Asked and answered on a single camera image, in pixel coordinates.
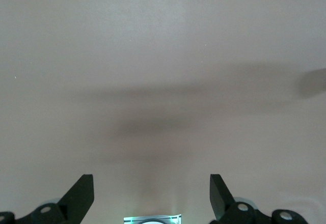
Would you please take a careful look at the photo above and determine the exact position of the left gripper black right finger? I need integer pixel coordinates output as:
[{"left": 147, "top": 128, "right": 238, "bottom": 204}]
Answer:
[{"left": 209, "top": 174, "right": 271, "bottom": 224}]

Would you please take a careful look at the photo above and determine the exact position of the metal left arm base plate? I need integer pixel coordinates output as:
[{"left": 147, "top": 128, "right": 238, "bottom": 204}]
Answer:
[{"left": 123, "top": 213, "right": 183, "bottom": 224}]

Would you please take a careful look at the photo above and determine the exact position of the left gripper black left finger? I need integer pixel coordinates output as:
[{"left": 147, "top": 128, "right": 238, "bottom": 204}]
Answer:
[{"left": 15, "top": 174, "right": 95, "bottom": 224}]

